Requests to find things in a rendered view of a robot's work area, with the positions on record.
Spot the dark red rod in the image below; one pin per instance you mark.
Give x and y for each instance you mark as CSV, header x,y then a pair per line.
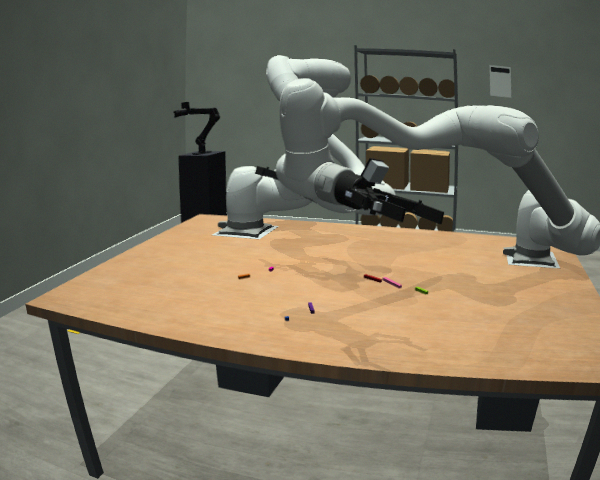
x,y
372,278

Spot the pink rod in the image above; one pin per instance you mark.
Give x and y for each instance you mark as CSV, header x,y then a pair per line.
x,y
392,282

